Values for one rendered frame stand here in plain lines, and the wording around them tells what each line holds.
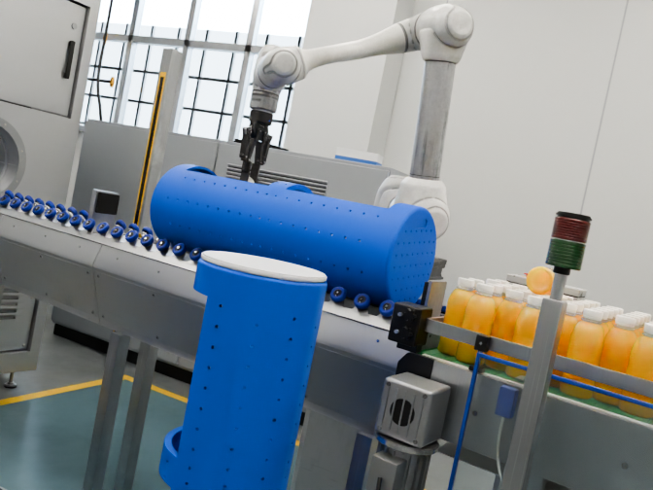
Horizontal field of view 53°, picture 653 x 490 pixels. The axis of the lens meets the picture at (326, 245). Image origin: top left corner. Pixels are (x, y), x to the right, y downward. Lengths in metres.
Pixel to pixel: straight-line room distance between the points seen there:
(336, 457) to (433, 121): 1.20
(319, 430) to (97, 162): 2.65
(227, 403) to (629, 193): 3.46
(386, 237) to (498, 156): 2.96
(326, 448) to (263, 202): 0.98
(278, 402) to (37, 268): 1.48
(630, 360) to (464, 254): 3.16
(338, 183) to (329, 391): 1.87
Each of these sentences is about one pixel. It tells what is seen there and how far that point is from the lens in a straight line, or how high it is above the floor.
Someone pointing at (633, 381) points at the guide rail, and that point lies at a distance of 1.42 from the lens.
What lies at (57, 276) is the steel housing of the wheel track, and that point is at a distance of 2.57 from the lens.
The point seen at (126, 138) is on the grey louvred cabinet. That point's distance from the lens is 4.37.
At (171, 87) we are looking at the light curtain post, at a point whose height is 1.55.
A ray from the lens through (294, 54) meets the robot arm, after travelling 1.99.
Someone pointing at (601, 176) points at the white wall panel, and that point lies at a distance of 4.47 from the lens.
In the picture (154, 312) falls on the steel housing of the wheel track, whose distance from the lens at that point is 2.19.
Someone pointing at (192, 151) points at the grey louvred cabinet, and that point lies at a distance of 4.02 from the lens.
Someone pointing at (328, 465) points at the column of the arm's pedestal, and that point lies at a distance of 2.46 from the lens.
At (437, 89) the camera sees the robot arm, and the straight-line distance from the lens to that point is 2.17.
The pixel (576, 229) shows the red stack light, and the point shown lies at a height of 1.23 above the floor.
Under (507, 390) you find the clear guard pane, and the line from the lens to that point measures 1.41.
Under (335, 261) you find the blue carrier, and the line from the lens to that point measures 1.73.
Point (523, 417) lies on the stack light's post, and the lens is 1.30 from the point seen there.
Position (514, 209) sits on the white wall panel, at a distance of 4.50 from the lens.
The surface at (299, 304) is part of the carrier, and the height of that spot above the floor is 0.98.
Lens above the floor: 1.18
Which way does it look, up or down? 3 degrees down
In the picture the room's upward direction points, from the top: 11 degrees clockwise
